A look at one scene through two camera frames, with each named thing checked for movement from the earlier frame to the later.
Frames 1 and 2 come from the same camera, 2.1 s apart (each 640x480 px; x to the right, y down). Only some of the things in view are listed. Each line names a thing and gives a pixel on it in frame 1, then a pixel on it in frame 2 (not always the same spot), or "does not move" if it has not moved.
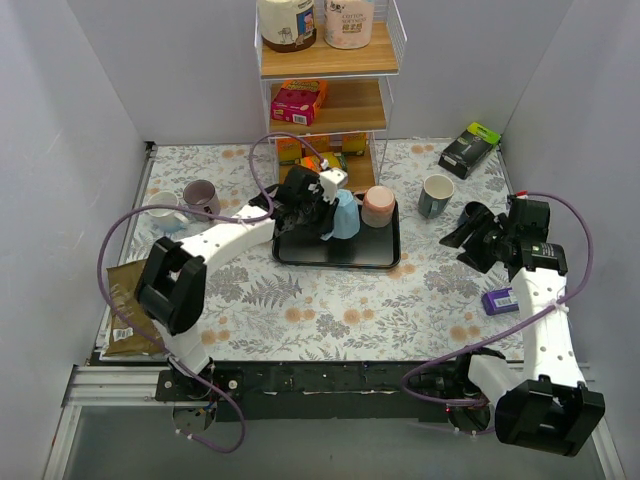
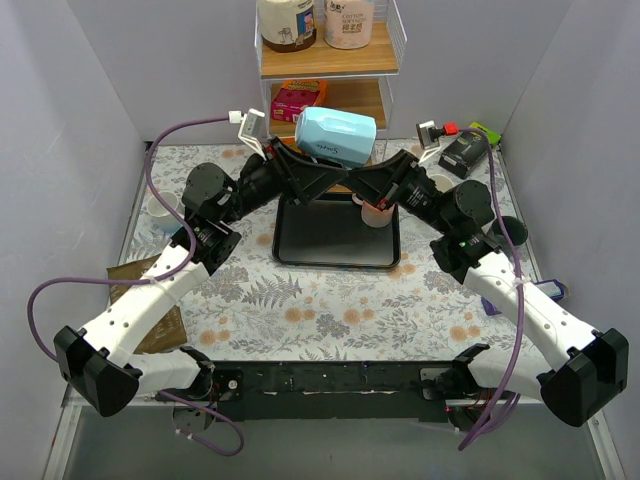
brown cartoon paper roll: x=287 y=25 does not move
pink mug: x=378 y=205 does not move
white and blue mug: x=165 y=220 does not move
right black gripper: x=481 y=240 -> x=400 y=175
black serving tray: x=371 y=247 does not move
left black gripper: x=317 y=215 -> x=285 y=172
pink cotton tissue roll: x=348 y=23 does not move
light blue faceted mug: x=346 y=216 -> x=347 y=136
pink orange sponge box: x=295 y=101 does not move
